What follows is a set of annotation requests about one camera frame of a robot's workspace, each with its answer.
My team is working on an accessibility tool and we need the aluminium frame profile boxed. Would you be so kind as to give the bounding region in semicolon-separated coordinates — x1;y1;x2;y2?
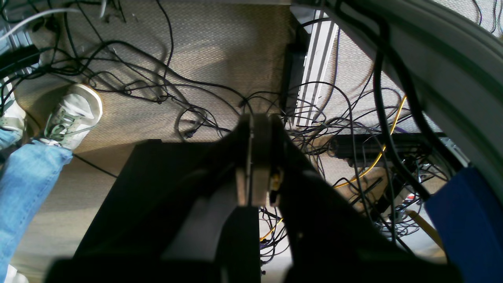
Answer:
293;10;338;127

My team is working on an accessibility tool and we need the blue jeans leg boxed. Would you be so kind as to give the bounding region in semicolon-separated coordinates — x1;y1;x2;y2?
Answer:
0;140;73;281

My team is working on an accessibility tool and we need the black power strip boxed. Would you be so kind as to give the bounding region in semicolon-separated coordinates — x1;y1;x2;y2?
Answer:
328;133;433;159

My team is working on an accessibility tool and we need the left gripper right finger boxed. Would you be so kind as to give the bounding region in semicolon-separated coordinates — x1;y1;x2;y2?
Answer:
251;114;462;283

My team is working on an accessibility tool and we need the yellow cable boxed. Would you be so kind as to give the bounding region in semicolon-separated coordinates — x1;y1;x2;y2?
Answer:
259;94;407;242

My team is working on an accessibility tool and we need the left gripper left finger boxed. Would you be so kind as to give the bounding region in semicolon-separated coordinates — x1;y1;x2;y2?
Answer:
47;126;252;283

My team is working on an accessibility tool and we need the white sneaker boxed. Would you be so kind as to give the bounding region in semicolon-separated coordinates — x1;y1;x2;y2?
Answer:
38;83;103;152

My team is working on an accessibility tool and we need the blue cloth piece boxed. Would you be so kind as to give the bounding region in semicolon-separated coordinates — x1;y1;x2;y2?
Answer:
426;168;503;283

